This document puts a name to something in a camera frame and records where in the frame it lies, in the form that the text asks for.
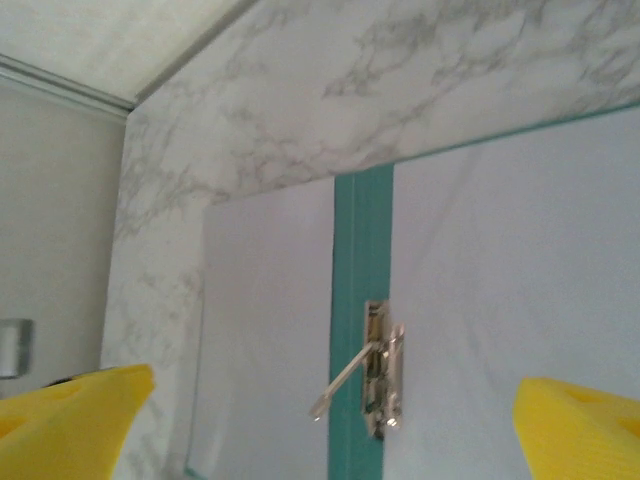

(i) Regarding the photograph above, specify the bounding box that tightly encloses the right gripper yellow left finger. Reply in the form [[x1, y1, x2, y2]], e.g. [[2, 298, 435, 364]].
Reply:
[[0, 363, 157, 480]]

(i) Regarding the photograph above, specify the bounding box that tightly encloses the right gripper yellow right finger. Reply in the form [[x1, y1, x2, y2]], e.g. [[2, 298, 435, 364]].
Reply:
[[514, 375, 640, 480]]

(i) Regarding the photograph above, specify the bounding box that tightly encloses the white paper sheet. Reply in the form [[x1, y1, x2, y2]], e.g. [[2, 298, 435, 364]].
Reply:
[[382, 113, 640, 480], [187, 178, 336, 480]]

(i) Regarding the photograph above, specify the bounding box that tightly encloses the metal folder clip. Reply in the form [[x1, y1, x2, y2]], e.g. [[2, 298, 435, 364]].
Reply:
[[308, 299, 407, 441]]

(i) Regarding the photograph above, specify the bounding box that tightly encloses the green paper folder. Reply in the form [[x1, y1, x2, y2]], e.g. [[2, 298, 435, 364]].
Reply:
[[184, 102, 640, 480]]

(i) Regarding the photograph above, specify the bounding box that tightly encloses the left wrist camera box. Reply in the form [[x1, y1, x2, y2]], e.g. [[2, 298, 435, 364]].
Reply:
[[0, 317, 35, 380]]

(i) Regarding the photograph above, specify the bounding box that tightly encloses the aluminium frame post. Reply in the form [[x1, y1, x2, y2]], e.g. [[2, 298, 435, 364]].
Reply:
[[0, 52, 136, 124]]

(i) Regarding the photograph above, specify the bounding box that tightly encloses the aluminium table edge rail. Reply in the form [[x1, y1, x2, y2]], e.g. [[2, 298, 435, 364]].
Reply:
[[133, 0, 264, 109]]

